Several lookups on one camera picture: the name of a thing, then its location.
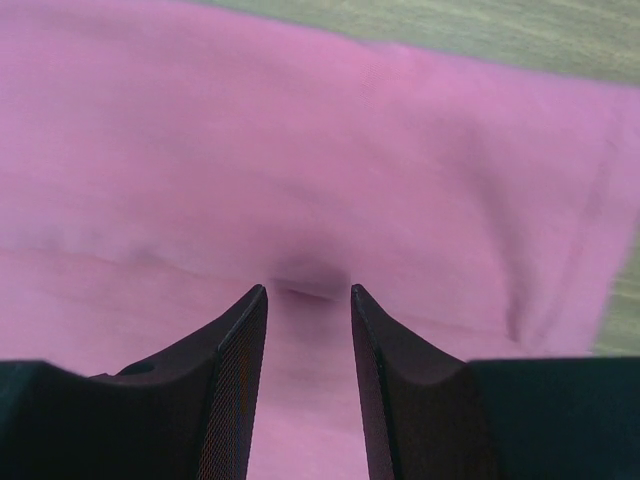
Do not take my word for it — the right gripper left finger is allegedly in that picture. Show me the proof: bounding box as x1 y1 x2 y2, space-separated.
87 285 268 479

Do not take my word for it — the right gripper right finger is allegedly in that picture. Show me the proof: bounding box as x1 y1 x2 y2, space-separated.
351 285 500 479

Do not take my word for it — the red t shirt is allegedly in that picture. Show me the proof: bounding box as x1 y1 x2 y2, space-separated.
1 1 639 479

